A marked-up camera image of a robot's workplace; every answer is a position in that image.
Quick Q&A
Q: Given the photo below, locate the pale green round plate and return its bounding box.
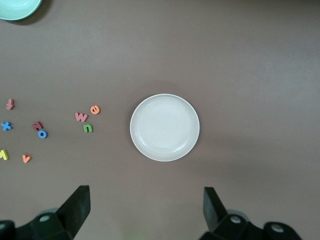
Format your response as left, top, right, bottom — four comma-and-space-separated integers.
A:
0, 0, 44, 21

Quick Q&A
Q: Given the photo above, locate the blue letter x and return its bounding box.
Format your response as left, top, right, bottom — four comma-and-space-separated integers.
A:
0, 121, 14, 132

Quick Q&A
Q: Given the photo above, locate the brown table cover sheet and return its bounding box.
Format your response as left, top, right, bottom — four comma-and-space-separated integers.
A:
0, 0, 320, 240

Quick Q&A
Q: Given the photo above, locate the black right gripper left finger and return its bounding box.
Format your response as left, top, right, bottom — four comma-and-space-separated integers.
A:
0, 185, 91, 240

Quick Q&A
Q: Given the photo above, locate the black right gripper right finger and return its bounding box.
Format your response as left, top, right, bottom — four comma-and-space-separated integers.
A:
199, 186, 304, 240

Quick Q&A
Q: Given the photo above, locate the pink red letter w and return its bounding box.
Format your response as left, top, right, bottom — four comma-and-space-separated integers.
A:
74, 111, 89, 123

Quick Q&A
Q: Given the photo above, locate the beige round plate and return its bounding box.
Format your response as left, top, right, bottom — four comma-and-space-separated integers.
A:
129, 93, 201, 162

